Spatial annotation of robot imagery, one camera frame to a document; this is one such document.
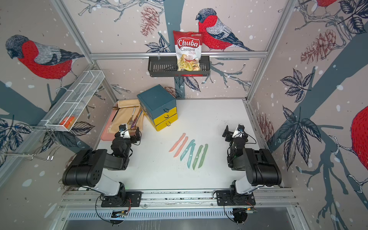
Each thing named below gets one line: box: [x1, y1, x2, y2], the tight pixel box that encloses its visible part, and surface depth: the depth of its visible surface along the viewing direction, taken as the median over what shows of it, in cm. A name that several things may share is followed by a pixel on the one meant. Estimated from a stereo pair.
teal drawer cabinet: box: [137, 84, 177, 120], surface depth 92 cm
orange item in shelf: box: [59, 116, 76, 130], surface depth 68 cm
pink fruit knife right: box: [173, 136, 189, 158], surface depth 95 cm
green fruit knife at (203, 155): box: [197, 143, 209, 169], surface depth 91 cm
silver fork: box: [126, 107, 137, 126], surface depth 109 cm
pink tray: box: [100, 103, 119, 142], surface depth 101 cm
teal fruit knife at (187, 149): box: [180, 139, 196, 162], surface depth 94 cm
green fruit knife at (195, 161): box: [192, 144, 204, 171], surface depth 89 cm
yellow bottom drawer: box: [155, 113, 178, 132], surface depth 101 cm
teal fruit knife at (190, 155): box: [187, 142, 196, 169], surface depth 92 cm
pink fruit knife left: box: [168, 132, 186, 153], surface depth 96 cm
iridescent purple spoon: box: [131, 108, 144, 128], surface depth 112 cm
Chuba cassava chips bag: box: [172, 30, 204, 72], surface depth 85 cm
